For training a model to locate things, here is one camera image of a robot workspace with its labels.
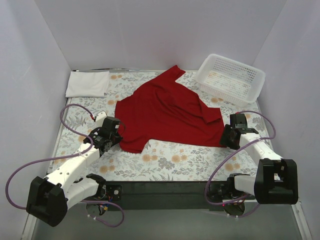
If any red t-shirt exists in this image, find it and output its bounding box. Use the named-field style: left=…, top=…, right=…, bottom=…
left=115, top=65, right=224, bottom=153

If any folded white t-shirt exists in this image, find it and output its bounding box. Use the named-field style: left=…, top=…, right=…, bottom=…
left=65, top=71, right=110, bottom=98

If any floral patterned table mat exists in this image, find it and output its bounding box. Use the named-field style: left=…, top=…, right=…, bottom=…
left=48, top=71, right=257, bottom=181

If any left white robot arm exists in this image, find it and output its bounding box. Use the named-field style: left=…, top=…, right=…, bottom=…
left=26, top=116, right=122, bottom=227

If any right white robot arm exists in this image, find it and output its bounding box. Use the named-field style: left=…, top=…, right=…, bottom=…
left=220, top=113, right=299, bottom=205

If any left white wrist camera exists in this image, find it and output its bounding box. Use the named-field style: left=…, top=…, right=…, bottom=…
left=93, top=111, right=107, bottom=126

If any white plastic basket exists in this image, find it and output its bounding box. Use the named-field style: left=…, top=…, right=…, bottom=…
left=195, top=54, right=266, bottom=107

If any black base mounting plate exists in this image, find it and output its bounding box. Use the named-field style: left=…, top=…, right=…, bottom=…
left=77, top=180, right=256, bottom=212

